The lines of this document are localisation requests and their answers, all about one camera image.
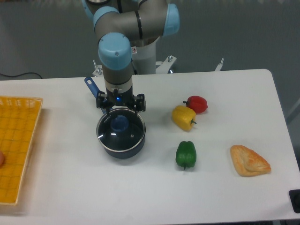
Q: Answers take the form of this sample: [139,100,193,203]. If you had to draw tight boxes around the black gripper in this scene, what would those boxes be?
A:
[96,86,146,115]

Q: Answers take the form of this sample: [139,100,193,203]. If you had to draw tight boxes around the glass lid with blue knob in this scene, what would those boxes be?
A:
[96,108,146,154]

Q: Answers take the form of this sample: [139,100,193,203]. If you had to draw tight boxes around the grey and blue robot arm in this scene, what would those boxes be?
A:
[82,0,180,113]

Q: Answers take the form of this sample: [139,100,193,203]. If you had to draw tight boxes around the dark blue saucepan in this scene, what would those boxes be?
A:
[84,77,140,159]

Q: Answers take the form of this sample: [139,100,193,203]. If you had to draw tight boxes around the yellow bell pepper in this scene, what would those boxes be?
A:
[172,105,196,131]

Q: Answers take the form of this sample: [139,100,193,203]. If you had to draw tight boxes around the red bell pepper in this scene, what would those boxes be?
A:
[183,96,208,114]

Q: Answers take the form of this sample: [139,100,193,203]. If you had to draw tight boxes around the green bell pepper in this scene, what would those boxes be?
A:
[175,141,197,170]

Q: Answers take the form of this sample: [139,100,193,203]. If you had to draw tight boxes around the yellow woven basket tray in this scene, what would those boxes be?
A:
[0,96,43,206]

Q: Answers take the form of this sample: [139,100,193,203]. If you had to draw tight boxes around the orange round object in basket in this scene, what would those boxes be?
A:
[0,151,5,166]

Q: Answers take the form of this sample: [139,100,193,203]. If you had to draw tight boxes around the golden puff pastry turnover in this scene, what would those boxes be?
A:
[230,145,271,177]

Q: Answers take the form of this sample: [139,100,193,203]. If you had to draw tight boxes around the black device at table corner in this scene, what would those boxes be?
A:
[289,189,300,213]

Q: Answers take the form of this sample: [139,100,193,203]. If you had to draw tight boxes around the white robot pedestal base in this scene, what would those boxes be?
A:
[92,37,225,77]

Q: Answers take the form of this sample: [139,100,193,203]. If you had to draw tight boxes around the black cable on floor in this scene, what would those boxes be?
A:
[0,72,43,79]

